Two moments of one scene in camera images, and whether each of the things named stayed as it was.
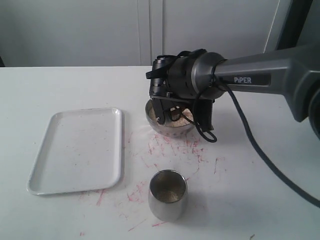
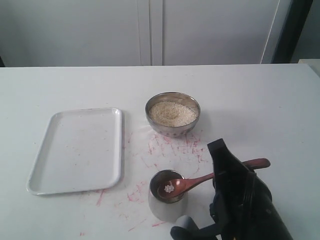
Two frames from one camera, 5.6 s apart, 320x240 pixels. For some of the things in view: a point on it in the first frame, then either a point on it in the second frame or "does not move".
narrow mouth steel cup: (168, 195) does not move
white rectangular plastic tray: (81, 150) does not move
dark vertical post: (295, 17) does not move
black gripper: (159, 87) → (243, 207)
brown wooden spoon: (175, 113) → (173, 187)
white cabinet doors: (132, 33) does not move
